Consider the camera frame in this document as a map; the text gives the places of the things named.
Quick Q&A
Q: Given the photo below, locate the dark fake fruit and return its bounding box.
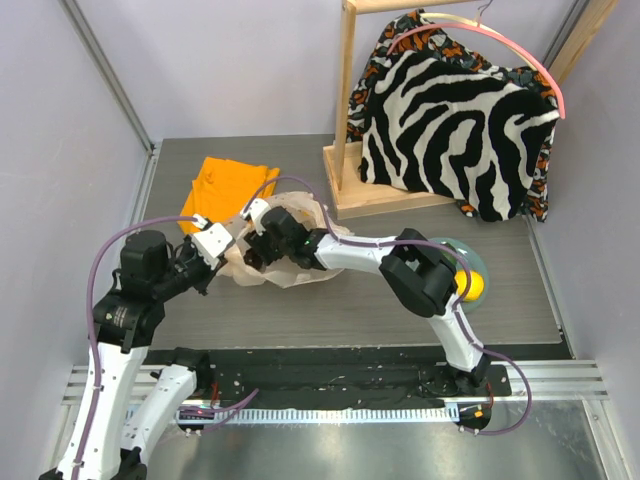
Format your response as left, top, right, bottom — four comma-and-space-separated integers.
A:
243, 250, 263, 271

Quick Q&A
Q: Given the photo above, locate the banana print plastic bag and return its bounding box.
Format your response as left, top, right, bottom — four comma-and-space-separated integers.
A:
218, 191, 343, 289

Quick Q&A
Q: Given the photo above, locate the yellow fake lemon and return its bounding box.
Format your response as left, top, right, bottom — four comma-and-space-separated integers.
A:
454, 270, 485, 303

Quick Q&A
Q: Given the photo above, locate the green fake fruit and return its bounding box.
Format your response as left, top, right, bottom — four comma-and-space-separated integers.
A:
442, 247, 457, 269

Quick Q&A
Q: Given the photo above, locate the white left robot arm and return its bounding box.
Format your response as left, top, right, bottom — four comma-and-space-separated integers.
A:
42, 232, 215, 479

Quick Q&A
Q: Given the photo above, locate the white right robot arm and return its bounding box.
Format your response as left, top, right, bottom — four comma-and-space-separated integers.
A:
241, 206, 491, 395

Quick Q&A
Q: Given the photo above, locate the folded orange cloth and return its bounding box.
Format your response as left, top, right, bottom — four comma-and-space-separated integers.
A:
180, 157, 281, 222

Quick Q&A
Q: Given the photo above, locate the wooden clothes rack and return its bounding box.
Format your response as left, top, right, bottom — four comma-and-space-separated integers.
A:
323, 1, 617, 220

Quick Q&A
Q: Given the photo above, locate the zebra print garment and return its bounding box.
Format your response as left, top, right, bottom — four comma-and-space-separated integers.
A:
359, 51, 559, 222

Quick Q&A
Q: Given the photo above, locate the grey round plate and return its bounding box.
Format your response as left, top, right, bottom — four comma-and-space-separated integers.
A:
431, 237, 490, 314

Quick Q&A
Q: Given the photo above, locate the orange patterned garment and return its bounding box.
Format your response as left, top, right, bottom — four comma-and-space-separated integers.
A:
346, 9, 561, 221

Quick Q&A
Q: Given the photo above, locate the pink clothes hanger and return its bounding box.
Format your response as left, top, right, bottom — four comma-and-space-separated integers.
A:
385, 20, 567, 120

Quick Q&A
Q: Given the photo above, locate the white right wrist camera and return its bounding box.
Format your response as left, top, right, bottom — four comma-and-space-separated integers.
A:
240, 198, 271, 235

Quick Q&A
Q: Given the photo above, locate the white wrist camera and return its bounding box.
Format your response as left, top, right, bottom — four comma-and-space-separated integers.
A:
191, 214, 235, 270
240, 198, 271, 235

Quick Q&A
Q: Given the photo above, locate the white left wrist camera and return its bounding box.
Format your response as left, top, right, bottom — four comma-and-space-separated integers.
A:
191, 214, 235, 270

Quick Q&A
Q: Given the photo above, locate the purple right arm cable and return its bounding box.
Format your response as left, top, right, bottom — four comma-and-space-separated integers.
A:
242, 174, 532, 437

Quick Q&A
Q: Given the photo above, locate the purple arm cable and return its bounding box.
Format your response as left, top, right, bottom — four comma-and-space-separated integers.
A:
70, 213, 260, 480
242, 174, 532, 437

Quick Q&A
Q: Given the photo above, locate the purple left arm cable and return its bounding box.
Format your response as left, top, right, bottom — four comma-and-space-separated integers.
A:
70, 213, 260, 480

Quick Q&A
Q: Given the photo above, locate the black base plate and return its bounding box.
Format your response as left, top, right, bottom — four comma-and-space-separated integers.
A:
197, 364, 512, 409

